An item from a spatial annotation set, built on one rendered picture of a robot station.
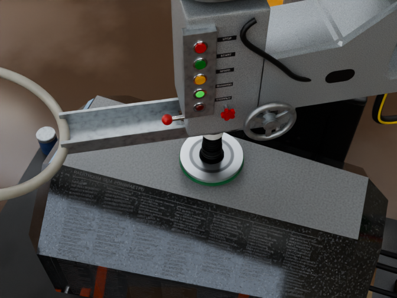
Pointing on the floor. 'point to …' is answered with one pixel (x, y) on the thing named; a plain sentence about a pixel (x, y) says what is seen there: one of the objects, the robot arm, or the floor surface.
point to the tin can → (46, 139)
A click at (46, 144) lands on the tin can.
